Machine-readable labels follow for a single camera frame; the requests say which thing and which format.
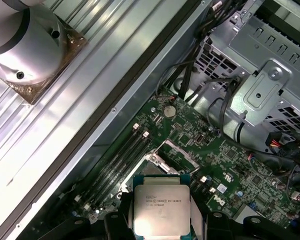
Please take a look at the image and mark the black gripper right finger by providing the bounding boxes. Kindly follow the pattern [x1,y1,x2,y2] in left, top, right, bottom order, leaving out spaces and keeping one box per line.
[187,197,300,240]

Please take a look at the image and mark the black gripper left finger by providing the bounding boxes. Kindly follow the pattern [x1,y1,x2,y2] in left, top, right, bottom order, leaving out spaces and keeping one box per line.
[36,191,136,240]

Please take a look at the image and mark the silver CPU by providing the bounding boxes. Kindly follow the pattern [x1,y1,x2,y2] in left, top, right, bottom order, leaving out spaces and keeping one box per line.
[132,174,191,237]

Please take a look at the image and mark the black RAM slot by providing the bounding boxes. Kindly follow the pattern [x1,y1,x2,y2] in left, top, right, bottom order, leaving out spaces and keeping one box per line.
[83,122,141,211]
[93,130,151,216]

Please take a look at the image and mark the CPU socket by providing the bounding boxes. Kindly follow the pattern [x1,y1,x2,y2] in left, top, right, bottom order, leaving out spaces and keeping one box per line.
[117,147,181,201]

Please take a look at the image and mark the green motherboard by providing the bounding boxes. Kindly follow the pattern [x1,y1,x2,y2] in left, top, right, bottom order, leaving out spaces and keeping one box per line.
[27,87,300,240]

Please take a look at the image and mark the black power connector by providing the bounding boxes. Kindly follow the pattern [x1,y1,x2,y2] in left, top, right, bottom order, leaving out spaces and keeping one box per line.
[264,131,295,157]

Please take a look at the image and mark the round coin battery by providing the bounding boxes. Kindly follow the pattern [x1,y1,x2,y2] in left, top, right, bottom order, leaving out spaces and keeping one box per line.
[162,103,177,119]

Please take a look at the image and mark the black open PC case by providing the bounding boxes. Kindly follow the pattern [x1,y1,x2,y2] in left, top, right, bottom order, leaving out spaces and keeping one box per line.
[0,0,300,240]

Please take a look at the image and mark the metal drive cage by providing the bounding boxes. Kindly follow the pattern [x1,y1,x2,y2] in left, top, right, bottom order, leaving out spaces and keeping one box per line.
[193,0,300,151]

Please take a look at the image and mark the black wire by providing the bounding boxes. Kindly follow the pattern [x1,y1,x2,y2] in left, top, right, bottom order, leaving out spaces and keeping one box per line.
[206,74,300,166]
[157,61,243,101]

